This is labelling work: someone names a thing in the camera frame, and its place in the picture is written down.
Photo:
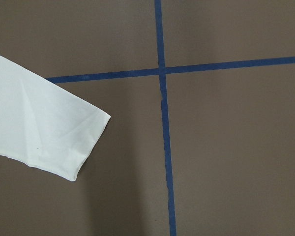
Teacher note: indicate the white long-sleeve printed shirt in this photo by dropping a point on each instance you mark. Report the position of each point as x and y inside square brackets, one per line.
[43, 125]

